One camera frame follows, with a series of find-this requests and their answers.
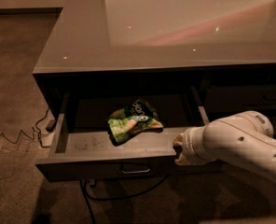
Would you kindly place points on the grey drawer cabinet counter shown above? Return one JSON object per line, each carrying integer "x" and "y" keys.
{"x": 125, "y": 48}

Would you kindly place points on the green snack bag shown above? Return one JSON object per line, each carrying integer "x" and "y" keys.
{"x": 133, "y": 119}

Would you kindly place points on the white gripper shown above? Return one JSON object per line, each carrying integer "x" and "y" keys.
{"x": 190, "y": 147}

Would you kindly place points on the dark drawer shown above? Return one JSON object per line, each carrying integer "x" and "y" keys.
{"x": 82, "y": 148}
{"x": 235, "y": 99}

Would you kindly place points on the black power adapter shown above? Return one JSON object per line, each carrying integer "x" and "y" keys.
{"x": 50, "y": 126}

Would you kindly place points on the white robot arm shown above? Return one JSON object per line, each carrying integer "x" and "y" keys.
{"x": 244, "y": 140}

